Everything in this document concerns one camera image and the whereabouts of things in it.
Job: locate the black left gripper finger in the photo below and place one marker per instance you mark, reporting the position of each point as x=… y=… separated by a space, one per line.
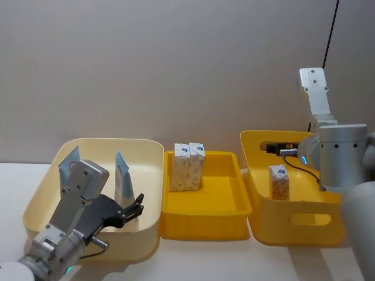
x=135 y=212
x=139 y=199

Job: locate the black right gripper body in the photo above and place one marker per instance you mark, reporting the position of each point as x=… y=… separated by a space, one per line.
x=276 y=147

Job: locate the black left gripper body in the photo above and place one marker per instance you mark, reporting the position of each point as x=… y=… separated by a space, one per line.
x=101 y=212

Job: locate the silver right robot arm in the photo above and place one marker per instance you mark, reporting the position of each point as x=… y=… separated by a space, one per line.
x=342 y=158

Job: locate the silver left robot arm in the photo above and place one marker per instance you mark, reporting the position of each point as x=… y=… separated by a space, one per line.
x=63 y=210

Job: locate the cream plastic bin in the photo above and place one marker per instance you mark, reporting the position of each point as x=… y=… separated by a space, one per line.
x=146 y=187

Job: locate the pale blue standing pouch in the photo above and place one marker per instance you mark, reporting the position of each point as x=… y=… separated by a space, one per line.
x=66 y=168
x=123 y=181

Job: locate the shallow yellow plastic tray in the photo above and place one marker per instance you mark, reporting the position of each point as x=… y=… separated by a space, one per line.
x=211 y=205

